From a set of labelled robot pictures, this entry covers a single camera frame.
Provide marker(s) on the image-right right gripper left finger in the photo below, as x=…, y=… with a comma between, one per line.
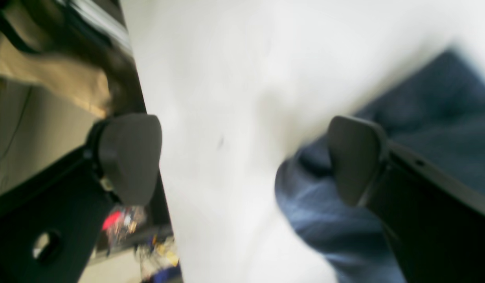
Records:
x=49, y=224

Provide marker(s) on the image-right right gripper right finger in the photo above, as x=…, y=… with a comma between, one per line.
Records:
x=434, y=224

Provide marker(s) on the dark blue T-shirt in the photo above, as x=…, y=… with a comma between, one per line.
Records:
x=439, y=114

